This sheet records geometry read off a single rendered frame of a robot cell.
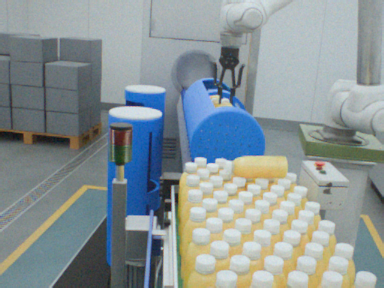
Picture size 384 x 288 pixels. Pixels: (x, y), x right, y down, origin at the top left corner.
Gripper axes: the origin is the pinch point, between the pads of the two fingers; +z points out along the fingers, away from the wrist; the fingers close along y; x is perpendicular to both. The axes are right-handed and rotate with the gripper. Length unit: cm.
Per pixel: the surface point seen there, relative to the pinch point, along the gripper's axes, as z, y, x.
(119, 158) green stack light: 7, 36, 70
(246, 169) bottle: 12, 0, 60
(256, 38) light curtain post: -20, -32, -118
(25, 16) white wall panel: -10, 238, -547
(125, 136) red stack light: 1, 35, 70
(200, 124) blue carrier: 7.3, 11.6, 23.7
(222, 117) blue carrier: 4.0, 3.8, 23.7
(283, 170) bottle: 12, -12, 59
